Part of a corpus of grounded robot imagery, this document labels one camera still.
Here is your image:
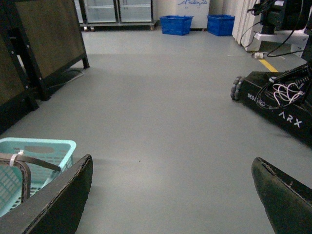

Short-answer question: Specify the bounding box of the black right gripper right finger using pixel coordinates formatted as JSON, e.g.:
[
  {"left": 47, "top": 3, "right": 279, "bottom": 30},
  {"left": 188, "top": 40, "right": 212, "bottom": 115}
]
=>
[{"left": 251, "top": 157, "right": 312, "bottom": 234}]

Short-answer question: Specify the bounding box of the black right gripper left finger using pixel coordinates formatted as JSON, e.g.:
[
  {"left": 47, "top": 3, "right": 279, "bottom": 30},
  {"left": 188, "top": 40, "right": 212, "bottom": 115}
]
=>
[{"left": 0, "top": 155, "right": 93, "bottom": 234}]

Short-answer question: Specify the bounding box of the light blue plastic basket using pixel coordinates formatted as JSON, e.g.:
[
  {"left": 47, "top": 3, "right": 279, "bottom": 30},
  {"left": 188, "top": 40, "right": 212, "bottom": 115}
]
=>
[{"left": 0, "top": 137, "right": 76, "bottom": 216}]

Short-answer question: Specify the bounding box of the brown basket handle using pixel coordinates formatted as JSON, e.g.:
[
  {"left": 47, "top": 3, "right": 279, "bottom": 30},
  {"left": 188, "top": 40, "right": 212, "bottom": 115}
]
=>
[{"left": 0, "top": 151, "right": 61, "bottom": 203}]

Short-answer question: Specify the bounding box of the dark wooden shelf unit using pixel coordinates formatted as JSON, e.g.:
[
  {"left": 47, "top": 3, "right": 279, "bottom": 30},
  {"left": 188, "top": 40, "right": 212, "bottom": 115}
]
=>
[{"left": 0, "top": 0, "right": 89, "bottom": 132}]

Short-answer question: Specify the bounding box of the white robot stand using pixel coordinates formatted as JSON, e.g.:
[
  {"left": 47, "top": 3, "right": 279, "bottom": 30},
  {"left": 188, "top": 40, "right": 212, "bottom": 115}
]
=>
[{"left": 242, "top": 25, "right": 309, "bottom": 52}]

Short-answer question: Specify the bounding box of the blue crate right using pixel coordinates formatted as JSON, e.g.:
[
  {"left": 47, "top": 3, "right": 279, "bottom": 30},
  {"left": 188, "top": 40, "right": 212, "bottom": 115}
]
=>
[{"left": 207, "top": 15, "right": 235, "bottom": 36}]

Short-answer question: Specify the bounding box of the blue crate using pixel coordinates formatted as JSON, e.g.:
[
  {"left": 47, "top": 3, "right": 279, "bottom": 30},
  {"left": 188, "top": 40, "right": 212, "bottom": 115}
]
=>
[
  {"left": 207, "top": 15, "right": 235, "bottom": 36},
  {"left": 160, "top": 15, "right": 193, "bottom": 36}
]

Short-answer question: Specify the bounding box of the glass door refrigerator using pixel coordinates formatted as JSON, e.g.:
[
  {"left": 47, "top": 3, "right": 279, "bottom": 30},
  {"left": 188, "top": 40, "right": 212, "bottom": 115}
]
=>
[{"left": 74, "top": 0, "right": 158, "bottom": 31}]

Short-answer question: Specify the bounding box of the blue crate left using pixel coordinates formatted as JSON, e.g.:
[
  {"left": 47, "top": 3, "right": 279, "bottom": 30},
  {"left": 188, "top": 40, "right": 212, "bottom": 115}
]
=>
[{"left": 160, "top": 15, "right": 193, "bottom": 36}]

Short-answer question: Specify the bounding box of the white cable bundle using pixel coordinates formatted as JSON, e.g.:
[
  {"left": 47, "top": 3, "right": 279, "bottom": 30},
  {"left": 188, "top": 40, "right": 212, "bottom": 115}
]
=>
[{"left": 272, "top": 82, "right": 305, "bottom": 107}]

